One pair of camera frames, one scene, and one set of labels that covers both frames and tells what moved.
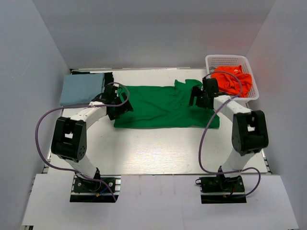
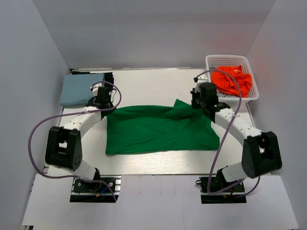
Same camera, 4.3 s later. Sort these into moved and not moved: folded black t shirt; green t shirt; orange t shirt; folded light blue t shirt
Moved: green t shirt
Not moved: folded black t shirt; folded light blue t shirt; orange t shirt
